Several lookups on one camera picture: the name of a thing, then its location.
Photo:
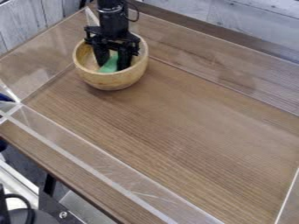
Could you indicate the black table leg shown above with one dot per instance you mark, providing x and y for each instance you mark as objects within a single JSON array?
[{"x": 49, "y": 185}]

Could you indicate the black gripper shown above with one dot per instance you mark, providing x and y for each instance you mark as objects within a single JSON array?
[{"x": 104, "y": 42}]

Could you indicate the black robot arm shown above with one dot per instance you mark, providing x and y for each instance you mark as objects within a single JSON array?
[{"x": 112, "y": 14}]

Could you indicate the clear acrylic tray wall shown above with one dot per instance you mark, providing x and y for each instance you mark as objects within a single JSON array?
[{"x": 192, "y": 147}]

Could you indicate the green rectangular block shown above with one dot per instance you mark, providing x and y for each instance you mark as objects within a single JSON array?
[{"x": 109, "y": 67}]

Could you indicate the light wooden bowl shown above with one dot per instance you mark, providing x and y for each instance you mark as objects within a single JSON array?
[{"x": 108, "y": 81}]

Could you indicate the blue object at left edge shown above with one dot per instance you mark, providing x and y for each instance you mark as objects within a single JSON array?
[{"x": 5, "y": 106}]

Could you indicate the black metal bracket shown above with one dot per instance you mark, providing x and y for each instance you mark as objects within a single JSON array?
[{"x": 56, "y": 210}]

